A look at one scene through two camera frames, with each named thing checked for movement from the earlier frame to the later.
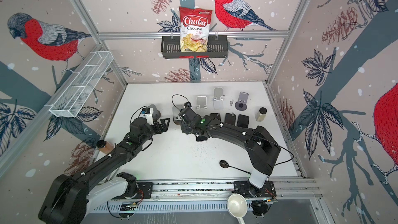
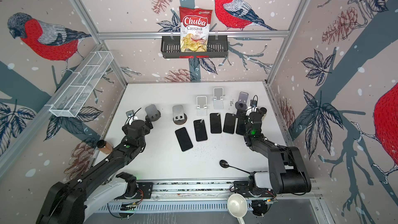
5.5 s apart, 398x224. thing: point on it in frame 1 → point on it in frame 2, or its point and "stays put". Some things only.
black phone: [230, 119] stays put
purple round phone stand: [241, 104] stays put
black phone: [243, 121] stays put
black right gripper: [184, 128] → [260, 114]
